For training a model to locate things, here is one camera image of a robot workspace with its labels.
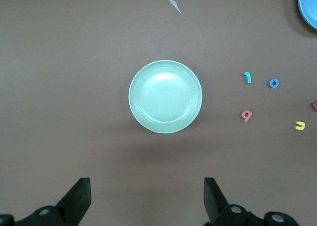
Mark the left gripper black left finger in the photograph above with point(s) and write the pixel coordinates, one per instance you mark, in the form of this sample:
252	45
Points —
62	211

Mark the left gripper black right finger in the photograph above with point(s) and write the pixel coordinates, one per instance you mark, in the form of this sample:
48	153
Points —
223	216

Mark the grey tape scrap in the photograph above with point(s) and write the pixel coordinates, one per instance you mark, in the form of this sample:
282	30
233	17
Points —
173	2

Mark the yellow foam letter u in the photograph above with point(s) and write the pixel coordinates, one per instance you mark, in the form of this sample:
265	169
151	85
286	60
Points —
303	126

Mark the salmon foam letter b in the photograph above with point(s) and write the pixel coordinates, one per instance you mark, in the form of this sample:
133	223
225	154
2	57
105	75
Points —
245	120

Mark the blue plate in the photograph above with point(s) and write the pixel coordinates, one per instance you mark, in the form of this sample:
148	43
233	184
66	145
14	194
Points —
309	5

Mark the blue foam letter o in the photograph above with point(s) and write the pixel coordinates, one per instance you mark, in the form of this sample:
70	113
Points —
270	83

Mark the teal foam letter l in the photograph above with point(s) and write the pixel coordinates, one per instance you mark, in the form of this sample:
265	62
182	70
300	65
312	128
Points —
248	78

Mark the brown table cover sheet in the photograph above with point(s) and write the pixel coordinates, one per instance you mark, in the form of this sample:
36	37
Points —
74	50

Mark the pale green plate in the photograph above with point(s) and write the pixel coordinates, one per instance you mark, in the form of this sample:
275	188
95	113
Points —
165	96

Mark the red foam letter i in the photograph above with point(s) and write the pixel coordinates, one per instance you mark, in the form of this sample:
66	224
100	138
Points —
314	107

